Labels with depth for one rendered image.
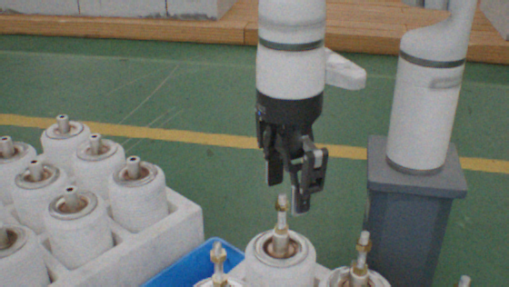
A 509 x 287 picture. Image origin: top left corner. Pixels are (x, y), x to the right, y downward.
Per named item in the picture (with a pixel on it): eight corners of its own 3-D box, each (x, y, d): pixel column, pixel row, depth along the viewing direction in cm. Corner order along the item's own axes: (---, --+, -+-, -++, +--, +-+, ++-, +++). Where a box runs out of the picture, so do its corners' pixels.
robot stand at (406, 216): (351, 264, 100) (367, 133, 85) (424, 272, 97) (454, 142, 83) (347, 320, 87) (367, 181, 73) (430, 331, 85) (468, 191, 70)
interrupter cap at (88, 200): (82, 187, 80) (81, 183, 80) (107, 206, 76) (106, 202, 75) (40, 207, 75) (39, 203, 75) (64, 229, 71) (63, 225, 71)
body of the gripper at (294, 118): (243, 71, 57) (244, 143, 62) (276, 100, 50) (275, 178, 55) (301, 61, 59) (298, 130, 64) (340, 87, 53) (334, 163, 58)
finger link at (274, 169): (284, 158, 64) (283, 183, 66) (281, 156, 64) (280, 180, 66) (268, 163, 63) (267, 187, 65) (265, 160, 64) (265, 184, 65)
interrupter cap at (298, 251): (241, 255, 66) (241, 252, 66) (272, 225, 72) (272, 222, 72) (290, 278, 63) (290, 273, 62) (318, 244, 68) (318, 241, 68)
